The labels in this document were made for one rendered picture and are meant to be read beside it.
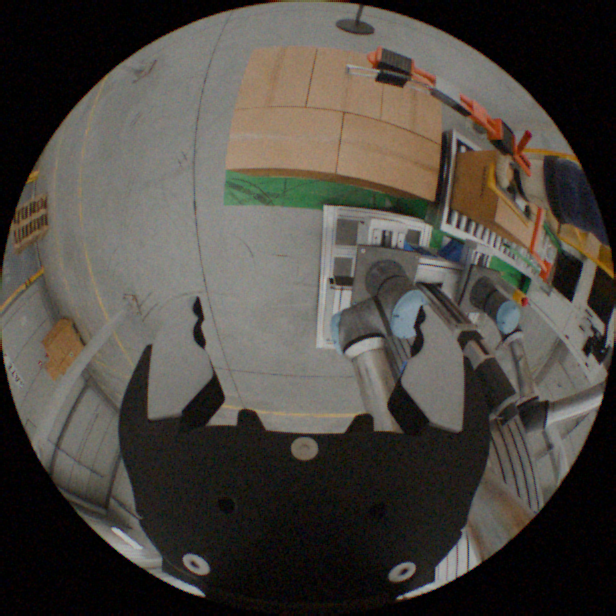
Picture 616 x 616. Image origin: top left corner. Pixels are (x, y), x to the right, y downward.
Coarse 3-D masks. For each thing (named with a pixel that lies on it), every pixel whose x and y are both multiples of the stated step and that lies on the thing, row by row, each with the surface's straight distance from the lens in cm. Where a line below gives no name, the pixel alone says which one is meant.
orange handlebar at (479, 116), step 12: (372, 60) 54; (420, 72) 59; (432, 84) 58; (468, 108) 62; (480, 108) 66; (480, 120) 63; (492, 120) 69; (492, 132) 67; (516, 156) 74; (540, 216) 87; (540, 264) 94
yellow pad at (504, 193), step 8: (488, 184) 78; (496, 184) 79; (512, 184) 90; (496, 192) 80; (504, 192) 83; (512, 192) 84; (504, 200) 85; (512, 200) 88; (512, 208) 89; (528, 208) 96; (520, 216) 95; (528, 224) 102
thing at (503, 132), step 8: (496, 120) 70; (496, 128) 68; (504, 128) 72; (488, 136) 69; (496, 136) 67; (504, 136) 70; (512, 136) 75; (496, 144) 68; (504, 144) 67; (512, 144) 73; (504, 152) 71; (512, 152) 70
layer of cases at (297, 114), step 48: (288, 48) 158; (240, 96) 135; (288, 96) 126; (336, 96) 126; (384, 96) 135; (240, 144) 120; (288, 144) 113; (336, 144) 113; (384, 144) 120; (432, 144) 136; (432, 192) 129
